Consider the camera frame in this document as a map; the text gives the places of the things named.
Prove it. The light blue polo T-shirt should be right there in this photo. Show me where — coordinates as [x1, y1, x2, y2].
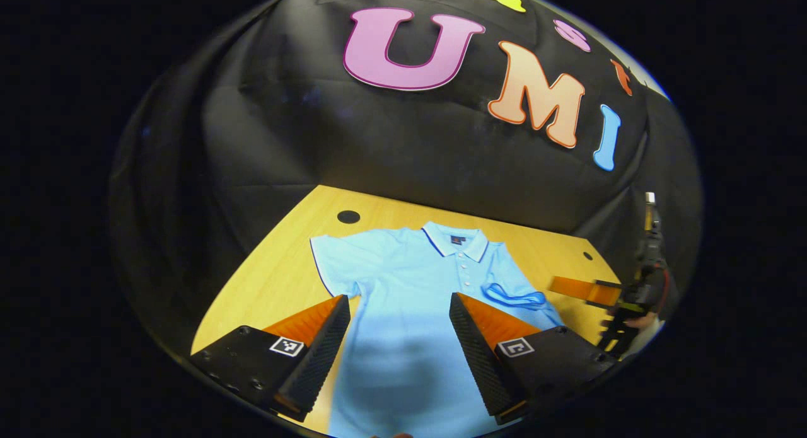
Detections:
[310, 221, 566, 438]

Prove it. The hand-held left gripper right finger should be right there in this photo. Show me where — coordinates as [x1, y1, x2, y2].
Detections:
[449, 292, 622, 426]

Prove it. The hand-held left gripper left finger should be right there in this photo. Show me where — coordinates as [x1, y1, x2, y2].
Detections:
[189, 294, 352, 423]

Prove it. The black backdrop cloth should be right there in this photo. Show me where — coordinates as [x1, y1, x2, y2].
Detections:
[110, 0, 704, 357]

